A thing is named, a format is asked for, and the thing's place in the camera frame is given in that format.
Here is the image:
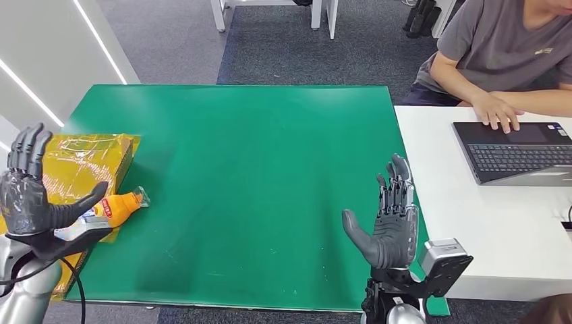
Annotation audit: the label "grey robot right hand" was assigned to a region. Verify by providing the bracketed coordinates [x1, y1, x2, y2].
[341, 153, 420, 271]

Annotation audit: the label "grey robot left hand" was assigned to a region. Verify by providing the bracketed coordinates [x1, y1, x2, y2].
[0, 123, 109, 238]

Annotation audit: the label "orange plastic bottle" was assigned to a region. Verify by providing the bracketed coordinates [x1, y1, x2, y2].
[67, 186, 152, 240]

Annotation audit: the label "yellow taped cardboard box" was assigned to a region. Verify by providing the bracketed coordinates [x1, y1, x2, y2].
[0, 132, 142, 301]

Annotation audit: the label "white desk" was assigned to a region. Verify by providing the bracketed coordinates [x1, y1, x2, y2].
[393, 105, 572, 301]

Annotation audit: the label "dark grey laptop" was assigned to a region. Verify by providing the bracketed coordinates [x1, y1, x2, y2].
[452, 121, 572, 187]

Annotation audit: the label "green table mat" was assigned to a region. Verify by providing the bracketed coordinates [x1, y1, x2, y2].
[64, 84, 450, 316]

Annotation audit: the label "person's right hand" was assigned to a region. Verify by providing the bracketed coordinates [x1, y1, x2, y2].
[471, 91, 526, 134]

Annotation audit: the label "brown rounded object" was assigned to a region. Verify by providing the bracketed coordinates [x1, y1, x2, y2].
[520, 294, 572, 324]

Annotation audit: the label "seated person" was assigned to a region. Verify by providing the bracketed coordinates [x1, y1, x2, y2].
[399, 0, 572, 134]

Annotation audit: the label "black boots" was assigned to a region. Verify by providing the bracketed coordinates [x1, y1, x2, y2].
[402, 0, 442, 39]

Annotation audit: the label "white table leg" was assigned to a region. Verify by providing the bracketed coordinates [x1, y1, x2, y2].
[325, 0, 339, 41]
[431, 0, 457, 39]

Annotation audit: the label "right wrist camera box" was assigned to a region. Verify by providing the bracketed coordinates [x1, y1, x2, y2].
[418, 238, 475, 298]

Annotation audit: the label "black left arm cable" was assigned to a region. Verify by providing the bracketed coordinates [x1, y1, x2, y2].
[0, 256, 86, 324]

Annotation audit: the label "white table frame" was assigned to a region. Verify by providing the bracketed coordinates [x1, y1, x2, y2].
[210, 0, 322, 33]

